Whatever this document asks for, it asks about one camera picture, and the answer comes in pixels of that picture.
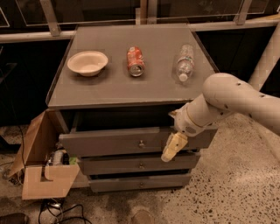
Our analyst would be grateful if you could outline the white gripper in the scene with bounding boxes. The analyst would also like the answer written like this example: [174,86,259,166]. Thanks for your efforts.
[161,102,208,162]

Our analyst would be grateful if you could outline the grey top drawer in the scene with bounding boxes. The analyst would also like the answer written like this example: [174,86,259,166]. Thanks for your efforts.
[58,125,219,158]

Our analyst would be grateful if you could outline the grey drawer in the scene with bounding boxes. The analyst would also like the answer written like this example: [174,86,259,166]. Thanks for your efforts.
[58,125,219,158]
[79,151,200,175]
[89,173,191,193]

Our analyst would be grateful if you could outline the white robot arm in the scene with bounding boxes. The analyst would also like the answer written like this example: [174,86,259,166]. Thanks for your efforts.
[161,23,280,162]

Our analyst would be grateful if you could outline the grey bottom drawer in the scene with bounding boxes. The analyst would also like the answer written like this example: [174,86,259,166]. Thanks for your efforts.
[89,173,191,193]

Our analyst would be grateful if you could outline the grey middle drawer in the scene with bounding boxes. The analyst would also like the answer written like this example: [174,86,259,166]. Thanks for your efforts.
[79,151,200,175]

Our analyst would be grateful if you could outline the grey drawer cabinet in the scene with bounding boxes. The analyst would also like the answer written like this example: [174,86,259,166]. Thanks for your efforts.
[47,24,217,183]

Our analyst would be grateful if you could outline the clear plastic water bottle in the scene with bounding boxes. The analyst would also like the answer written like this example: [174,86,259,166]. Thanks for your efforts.
[176,44,194,82]

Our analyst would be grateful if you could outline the red soda can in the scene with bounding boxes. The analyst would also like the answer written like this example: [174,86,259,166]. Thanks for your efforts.
[127,46,145,77]

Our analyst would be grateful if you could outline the white paper bowl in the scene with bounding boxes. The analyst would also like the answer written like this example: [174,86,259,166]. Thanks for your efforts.
[67,51,109,77]

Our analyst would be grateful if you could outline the bottles inside cardboard box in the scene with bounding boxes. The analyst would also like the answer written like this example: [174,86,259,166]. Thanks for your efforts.
[46,143,77,166]

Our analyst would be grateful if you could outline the brown cardboard box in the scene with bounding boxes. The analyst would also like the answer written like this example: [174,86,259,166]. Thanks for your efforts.
[8,112,80,200]

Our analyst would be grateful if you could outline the metal window railing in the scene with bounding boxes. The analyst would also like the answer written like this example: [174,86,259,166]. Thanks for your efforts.
[0,0,280,42]

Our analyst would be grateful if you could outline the dark shoe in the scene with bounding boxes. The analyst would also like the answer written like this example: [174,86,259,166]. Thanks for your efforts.
[0,213,29,224]

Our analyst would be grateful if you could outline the black floor cables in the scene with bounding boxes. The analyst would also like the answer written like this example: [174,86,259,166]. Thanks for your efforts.
[38,199,94,224]

